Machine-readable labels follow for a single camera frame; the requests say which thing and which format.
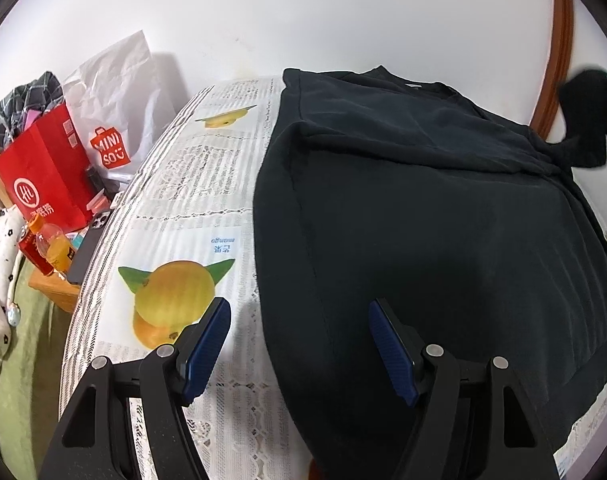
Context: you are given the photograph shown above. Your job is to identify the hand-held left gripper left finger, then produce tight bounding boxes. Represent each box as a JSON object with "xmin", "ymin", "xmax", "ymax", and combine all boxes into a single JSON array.
[{"xmin": 38, "ymin": 296, "xmax": 233, "ymax": 480}]

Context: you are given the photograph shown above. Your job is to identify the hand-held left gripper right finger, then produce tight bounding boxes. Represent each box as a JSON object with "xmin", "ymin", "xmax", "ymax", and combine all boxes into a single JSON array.
[{"xmin": 367, "ymin": 297, "xmax": 560, "ymax": 480}]

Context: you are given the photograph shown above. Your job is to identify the black t-shirt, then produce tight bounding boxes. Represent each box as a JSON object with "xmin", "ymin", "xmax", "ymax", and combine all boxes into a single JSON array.
[{"xmin": 252, "ymin": 65, "xmax": 607, "ymax": 480}]

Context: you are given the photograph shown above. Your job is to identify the dark phone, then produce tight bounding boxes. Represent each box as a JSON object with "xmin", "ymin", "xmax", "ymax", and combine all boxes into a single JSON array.
[{"xmin": 66, "ymin": 227, "xmax": 105, "ymax": 286}]

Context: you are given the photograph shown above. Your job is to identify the wooden bedside table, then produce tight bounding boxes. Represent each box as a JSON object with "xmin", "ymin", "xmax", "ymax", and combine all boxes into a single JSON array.
[{"xmin": 28, "ymin": 259, "xmax": 83, "ymax": 314}]

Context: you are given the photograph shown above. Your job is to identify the fruit print lace tablecloth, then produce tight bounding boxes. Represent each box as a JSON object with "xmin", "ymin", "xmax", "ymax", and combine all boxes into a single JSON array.
[{"xmin": 58, "ymin": 76, "xmax": 607, "ymax": 480}]

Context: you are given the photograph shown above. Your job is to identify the orange juice bottle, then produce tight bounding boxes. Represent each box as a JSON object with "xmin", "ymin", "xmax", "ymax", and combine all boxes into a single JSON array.
[{"xmin": 34, "ymin": 219, "xmax": 78, "ymax": 277}]

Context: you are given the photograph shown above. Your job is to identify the green bedsheet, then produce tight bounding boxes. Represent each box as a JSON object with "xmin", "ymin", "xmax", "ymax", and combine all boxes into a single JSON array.
[{"xmin": 0, "ymin": 259, "xmax": 80, "ymax": 480}]

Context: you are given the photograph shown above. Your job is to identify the red box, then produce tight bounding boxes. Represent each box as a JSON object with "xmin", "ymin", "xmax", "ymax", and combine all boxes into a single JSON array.
[{"xmin": 18, "ymin": 230, "xmax": 55, "ymax": 277}]

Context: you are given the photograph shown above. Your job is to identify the white floral blanket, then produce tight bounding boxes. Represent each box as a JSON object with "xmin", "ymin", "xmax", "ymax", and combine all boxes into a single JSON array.
[{"xmin": 0, "ymin": 206, "xmax": 33, "ymax": 421}]

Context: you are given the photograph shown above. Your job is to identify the red paper bag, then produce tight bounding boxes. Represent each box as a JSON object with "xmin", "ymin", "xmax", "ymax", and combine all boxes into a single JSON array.
[{"xmin": 0, "ymin": 102, "xmax": 103, "ymax": 234}]

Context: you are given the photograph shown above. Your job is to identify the white plastic shopping bag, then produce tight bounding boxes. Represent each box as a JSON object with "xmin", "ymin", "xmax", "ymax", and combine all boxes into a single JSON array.
[{"xmin": 62, "ymin": 30, "xmax": 180, "ymax": 187}]

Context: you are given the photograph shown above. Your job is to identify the grey plaid cloth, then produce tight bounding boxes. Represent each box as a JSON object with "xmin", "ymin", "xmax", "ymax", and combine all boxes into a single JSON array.
[{"xmin": 0, "ymin": 71, "xmax": 66, "ymax": 152}]

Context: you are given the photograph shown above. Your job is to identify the brown wooden door frame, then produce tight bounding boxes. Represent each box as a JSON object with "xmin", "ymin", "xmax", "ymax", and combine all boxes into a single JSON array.
[{"xmin": 527, "ymin": 0, "xmax": 577, "ymax": 142}]

